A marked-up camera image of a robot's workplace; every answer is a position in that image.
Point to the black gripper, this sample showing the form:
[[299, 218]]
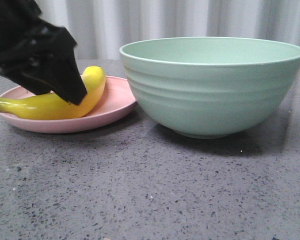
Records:
[[36, 54]]

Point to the yellow banana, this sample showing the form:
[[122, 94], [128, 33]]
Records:
[[50, 106]]

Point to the pink plate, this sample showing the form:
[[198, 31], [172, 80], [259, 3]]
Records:
[[117, 101]]

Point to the green bowl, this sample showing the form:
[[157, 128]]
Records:
[[210, 87]]

